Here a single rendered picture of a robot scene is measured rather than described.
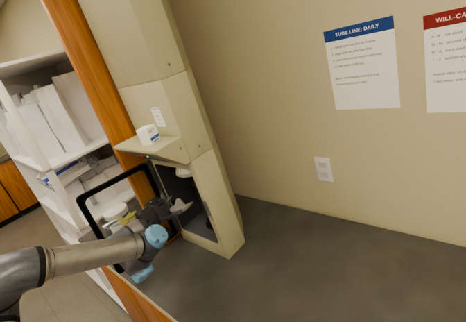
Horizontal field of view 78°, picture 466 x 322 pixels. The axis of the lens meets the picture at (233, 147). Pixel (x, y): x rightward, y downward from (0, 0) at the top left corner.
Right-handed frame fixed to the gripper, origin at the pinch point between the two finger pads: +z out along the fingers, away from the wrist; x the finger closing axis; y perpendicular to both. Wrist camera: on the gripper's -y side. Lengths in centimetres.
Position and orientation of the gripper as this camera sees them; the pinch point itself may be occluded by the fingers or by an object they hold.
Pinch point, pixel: (182, 200)
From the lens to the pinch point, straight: 125.3
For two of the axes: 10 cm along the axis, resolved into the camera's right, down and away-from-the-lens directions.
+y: -2.8, -8.9, -3.6
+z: 6.4, -4.5, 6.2
